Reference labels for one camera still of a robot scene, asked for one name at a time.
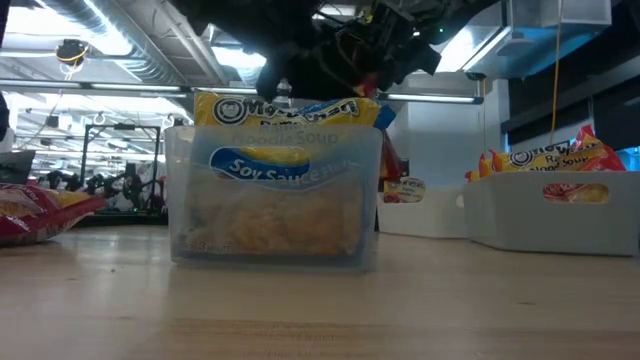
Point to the white ceiling air unit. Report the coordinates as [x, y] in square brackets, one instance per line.
[560, 12]

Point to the blue soy sauce ramen packet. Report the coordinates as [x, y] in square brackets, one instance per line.
[280, 200]
[385, 117]

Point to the black upright post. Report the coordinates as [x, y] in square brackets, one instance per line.
[4, 20]

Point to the gray monitor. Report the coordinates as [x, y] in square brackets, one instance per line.
[15, 167]

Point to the blue lit screen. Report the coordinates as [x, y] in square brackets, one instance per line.
[634, 157]

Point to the silver ventilation duct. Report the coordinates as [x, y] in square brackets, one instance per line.
[125, 40]

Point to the black rack frame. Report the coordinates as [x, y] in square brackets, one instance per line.
[120, 127]

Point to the orange chicken ramen packet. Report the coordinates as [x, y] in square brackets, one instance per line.
[480, 170]
[550, 157]

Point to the white plastic bin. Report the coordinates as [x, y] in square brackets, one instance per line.
[425, 220]
[510, 225]

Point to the clear plastic storage bin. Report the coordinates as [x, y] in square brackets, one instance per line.
[270, 262]

